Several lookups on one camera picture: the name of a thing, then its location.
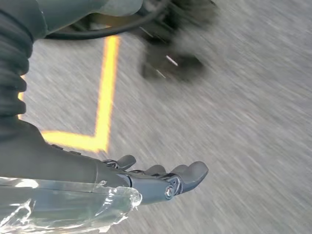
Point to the yellow floor tape square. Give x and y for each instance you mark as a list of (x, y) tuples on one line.
[(104, 97)]

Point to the dark robot lower body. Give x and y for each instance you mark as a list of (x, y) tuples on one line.
[(171, 61)]

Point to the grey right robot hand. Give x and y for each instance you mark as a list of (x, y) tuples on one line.
[(60, 168)]

